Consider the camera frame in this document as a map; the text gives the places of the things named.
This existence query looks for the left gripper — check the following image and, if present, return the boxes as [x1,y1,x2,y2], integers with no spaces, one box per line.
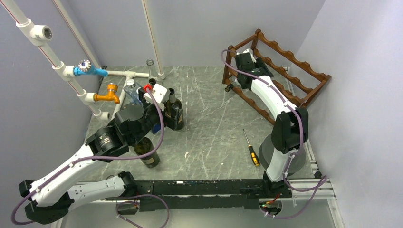
[130,89,182,145]

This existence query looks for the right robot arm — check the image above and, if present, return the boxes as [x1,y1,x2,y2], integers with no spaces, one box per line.
[235,50,308,197]

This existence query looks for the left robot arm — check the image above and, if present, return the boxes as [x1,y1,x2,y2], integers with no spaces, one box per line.
[19,97,168,225]

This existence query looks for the labelled dark wine bottle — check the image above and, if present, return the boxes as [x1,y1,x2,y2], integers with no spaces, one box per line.
[165,88,184,131]

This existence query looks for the blue square bottle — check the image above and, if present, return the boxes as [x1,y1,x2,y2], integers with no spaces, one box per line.
[150,124,161,134]

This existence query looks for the dark green wine bottle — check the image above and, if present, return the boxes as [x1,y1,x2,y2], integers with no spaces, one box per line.
[148,78,157,89]

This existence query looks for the clear tall empty bottle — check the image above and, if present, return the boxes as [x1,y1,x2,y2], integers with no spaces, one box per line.
[146,59,163,86]

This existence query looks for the front green wine bottle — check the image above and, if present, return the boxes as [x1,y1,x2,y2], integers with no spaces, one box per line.
[132,137,160,168]

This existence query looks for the clear stoppered glass bottle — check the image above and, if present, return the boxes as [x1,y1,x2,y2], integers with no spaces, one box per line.
[123,78,143,106]

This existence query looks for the wooden wine rack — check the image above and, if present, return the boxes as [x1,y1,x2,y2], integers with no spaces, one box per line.
[221,28,332,126]

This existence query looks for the orange brass tap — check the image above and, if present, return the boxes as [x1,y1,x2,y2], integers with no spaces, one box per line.
[93,83,120,104]

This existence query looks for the yellow black screwdriver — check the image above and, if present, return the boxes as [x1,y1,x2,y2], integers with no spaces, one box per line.
[242,129,260,167]

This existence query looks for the blue tap valve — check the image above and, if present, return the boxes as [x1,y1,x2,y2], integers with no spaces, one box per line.
[73,59,109,77]

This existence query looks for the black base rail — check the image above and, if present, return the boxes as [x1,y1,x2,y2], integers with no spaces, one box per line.
[107,179,296,212]

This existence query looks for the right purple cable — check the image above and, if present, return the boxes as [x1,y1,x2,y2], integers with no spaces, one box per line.
[221,49,329,220]

